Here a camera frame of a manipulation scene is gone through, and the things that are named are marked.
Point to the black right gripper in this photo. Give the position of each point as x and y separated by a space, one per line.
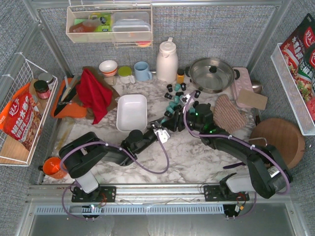
201 119

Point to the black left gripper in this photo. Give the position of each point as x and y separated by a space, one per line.
155 128

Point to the pink striped cloth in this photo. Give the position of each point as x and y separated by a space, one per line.
226 115

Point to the white storage basket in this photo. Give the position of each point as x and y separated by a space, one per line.
131 113

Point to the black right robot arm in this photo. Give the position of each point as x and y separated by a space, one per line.
269 175

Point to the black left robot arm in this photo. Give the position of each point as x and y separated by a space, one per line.
81 155

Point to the black coffee capsule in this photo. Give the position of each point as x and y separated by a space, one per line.
168 96
183 86
168 114
179 93
196 103
169 87

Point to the black capsule number four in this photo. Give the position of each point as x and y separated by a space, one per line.
197 93

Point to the stainless steel pan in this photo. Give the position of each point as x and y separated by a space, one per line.
211 75

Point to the brown sponge pad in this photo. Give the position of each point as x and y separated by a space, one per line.
252 100

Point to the pink tray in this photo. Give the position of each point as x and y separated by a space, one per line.
242 81

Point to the white thermos jug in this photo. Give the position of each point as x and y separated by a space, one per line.
167 61

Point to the blue mug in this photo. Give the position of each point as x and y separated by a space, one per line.
142 71

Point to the green lid cup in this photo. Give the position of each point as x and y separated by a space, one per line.
125 75

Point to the red cloth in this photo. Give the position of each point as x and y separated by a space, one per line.
95 94

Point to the white orange bowl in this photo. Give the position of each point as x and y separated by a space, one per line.
108 68

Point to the round wooden cutting board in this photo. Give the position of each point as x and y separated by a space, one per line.
282 134

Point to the clear plastic container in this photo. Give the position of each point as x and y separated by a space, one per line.
131 26

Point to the red seasoning packets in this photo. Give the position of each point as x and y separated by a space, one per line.
298 51

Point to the orange cup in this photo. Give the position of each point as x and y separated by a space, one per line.
51 168

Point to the dark lid jar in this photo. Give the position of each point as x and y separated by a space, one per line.
42 89

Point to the red snack bag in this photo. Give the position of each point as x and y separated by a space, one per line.
19 119

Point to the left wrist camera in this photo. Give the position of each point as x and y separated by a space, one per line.
162 134

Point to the white wall shelf basket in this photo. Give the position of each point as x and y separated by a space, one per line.
93 23

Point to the white wire basket right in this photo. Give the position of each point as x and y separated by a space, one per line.
299 108

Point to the white wire basket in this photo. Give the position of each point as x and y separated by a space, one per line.
12 152
299 108

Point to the white wire basket left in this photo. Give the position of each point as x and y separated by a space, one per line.
12 152

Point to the metal rail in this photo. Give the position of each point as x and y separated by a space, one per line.
137 194

